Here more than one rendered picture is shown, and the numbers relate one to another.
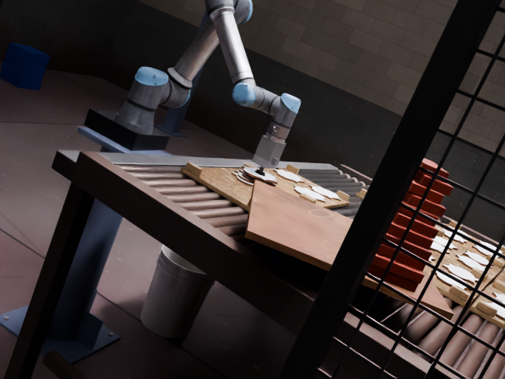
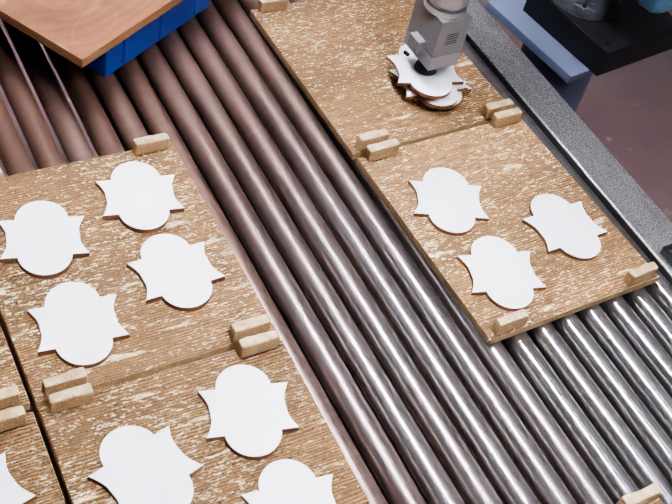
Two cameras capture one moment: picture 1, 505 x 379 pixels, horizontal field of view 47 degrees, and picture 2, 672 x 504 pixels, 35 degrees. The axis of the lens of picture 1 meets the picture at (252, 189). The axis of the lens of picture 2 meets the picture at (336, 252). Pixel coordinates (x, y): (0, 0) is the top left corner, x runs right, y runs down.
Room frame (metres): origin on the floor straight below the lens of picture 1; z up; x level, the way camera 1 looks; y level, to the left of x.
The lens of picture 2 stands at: (2.70, -1.46, 2.16)
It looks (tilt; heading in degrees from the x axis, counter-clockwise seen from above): 48 degrees down; 115
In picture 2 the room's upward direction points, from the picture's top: 15 degrees clockwise
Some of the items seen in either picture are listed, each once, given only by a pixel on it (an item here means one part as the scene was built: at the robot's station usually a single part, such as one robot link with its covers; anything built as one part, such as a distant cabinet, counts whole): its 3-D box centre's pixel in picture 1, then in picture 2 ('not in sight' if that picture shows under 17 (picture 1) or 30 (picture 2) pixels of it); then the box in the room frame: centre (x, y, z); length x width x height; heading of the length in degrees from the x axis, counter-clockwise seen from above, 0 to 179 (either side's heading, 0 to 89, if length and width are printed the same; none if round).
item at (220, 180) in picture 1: (250, 190); (380, 64); (2.02, 0.00, 0.93); 0.41 x 0.35 x 0.02; 155
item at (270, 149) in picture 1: (271, 152); (432, 27); (2.10, -0.01, 1.07); 0.10 x 0.09 x 0.16; 65
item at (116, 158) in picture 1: (245, 169); (618, 204); (2.52, 0.06, 0.89); 2.08 x 0.08 x 0.06; 153
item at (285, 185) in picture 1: (297, 187); (504, 219); (2.40, -0.17, 0.93); 0.41 x 0.35 x 0.02; 155
